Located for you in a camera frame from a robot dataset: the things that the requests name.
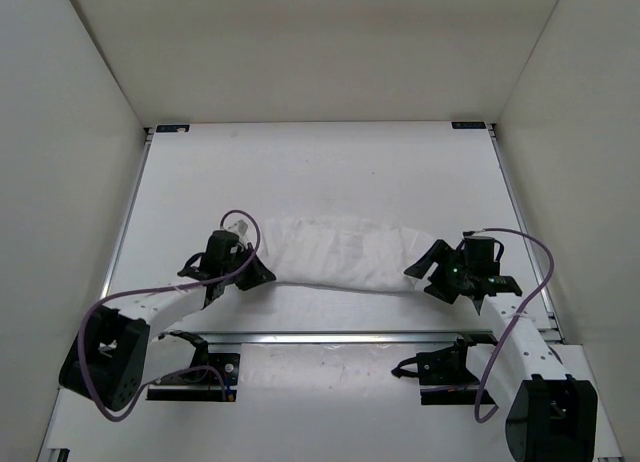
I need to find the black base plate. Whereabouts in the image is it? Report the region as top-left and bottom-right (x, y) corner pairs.
(146, 346), (241, 403)
(417, 348), (479, 405)

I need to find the right corner marker tag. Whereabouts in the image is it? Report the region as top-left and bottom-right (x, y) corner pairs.
(451, 121), (486, 130)

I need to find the aluminium front table rail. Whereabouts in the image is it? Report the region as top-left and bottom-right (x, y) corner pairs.
(89, 329), (566, 347)

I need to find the left corner marker tag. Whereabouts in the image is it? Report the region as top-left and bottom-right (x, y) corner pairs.
(155, 124), (190, 133)

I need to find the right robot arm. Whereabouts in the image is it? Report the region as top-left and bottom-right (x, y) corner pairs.
(391, 229), (598, 461)

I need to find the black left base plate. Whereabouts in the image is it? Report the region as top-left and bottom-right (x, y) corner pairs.
(146, 346), (241, 403)

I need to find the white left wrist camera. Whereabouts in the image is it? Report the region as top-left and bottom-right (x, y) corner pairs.
(226, 220), (250, 246)

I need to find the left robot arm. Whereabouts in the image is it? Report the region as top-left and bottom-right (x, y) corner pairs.
(58, 227), (276, 422)

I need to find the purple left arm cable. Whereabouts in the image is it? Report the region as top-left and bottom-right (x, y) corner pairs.
(77, 209), (261, 423)

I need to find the white pleated skirt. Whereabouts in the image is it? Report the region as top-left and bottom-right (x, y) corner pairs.
(258, 216), (435, 293)

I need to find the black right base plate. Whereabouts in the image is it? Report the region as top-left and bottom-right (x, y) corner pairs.
(417, 348), (479, 405)

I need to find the corner marker tag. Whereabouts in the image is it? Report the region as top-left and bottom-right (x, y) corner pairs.
(155, 124), (190, 133)
(451, 121), (486, 130)

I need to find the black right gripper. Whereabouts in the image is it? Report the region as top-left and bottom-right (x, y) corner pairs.
(404, 241), (472, 303)

